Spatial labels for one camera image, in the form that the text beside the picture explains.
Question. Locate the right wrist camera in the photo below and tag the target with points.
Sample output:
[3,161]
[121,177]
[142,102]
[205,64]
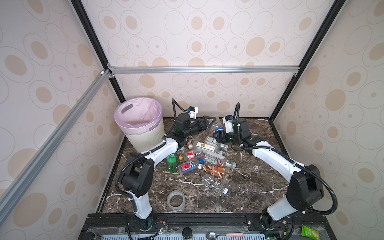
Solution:
[228,123]

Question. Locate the frosted bottle kiwi label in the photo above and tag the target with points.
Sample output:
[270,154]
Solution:
[206,147]

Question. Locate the clear flat bottle middle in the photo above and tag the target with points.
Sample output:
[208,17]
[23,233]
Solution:
[214,156]

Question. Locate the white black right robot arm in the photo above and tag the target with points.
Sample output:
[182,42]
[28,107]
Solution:
[307,191]

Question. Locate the black frame post right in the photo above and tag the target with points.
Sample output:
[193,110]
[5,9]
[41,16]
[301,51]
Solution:
[313,47]

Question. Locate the green plastic soda bottle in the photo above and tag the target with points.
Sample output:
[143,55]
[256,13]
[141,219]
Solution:
[172,163]

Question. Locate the clear bottle green cap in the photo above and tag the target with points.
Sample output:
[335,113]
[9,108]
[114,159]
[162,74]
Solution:
[220,163]

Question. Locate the white plastic waste bin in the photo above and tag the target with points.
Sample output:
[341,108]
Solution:
[149,140]

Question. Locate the aluminium frame bar left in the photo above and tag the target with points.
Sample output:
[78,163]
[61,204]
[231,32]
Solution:
[21,184]

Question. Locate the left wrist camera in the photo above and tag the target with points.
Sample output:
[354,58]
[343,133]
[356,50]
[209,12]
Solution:
[193,111]

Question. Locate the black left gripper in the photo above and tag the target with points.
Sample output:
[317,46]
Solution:
[203,124]

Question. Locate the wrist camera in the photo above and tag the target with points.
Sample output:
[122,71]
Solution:
[228,123]
[193,111]

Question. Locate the pink bin liner bag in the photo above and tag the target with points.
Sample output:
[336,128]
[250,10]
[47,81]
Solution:
[138,116]

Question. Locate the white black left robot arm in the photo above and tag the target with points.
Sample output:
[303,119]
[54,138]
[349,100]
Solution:
[136,178]

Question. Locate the clear tape roll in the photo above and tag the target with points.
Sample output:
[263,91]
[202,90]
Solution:
[176,200]

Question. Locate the clear bottle red label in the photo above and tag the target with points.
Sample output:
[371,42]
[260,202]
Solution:
[191,155]

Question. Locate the green snack packet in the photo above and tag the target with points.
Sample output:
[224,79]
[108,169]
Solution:
[310,233]

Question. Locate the crushed bottle pink label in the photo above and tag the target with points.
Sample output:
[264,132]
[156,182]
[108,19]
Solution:
[187,167]

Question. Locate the black round knob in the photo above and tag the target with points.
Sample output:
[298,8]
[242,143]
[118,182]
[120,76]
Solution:
[187,233]

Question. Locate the clear bottle blue label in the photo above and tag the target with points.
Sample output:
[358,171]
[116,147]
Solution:
[217,128]

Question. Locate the crushed clear bottle white cap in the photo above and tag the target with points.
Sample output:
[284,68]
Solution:
[214,184]

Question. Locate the aluminium frame bar back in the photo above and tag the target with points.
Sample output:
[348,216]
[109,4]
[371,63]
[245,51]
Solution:
[200,70]

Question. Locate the black frame post left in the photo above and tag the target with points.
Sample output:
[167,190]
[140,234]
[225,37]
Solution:
[97,46]

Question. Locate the black frame post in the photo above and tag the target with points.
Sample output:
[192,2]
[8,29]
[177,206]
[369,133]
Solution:
[97,46]
[313,47]

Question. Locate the metal spoon red handle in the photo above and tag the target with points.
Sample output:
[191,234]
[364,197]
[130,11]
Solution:
[214,236]

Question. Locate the aluminium frame bar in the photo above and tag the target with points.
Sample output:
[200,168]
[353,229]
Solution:
[200,70]
[21,184]

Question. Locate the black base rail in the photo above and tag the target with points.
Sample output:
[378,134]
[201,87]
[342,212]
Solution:
[169,227]

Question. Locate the brown Nescafe bottle front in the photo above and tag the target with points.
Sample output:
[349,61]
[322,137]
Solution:
[215,171]

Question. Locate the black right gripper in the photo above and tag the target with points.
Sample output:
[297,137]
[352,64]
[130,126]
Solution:
[220,138]

